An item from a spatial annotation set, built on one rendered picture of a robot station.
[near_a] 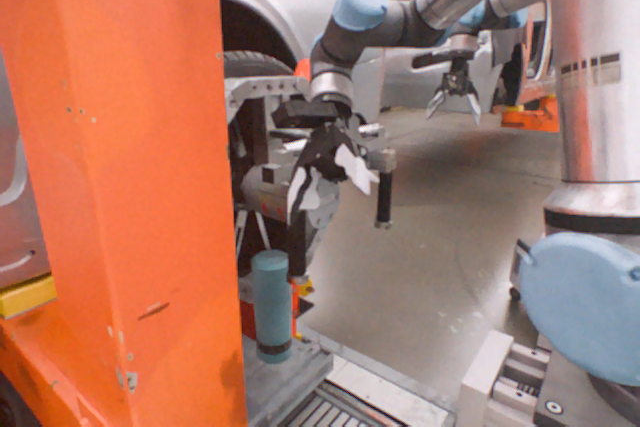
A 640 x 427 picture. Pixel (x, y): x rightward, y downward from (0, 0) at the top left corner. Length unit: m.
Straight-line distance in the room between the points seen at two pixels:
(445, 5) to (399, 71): 2.74
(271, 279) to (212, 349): 0.37
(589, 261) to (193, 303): 0.39
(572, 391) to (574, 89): 0.33
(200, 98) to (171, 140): 0.06
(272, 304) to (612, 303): 0.71
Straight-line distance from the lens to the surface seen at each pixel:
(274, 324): 0.97
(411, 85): 3.40
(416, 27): 0.73
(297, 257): 0.78
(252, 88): 0.94
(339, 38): 0.68
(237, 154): 1.05
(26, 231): 0.96
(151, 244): 0.45
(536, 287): 0.38
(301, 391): 1.48
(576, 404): 0.55
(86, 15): 0.40
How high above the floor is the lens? 1.16
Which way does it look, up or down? 18 degrees down
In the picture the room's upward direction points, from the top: straight up
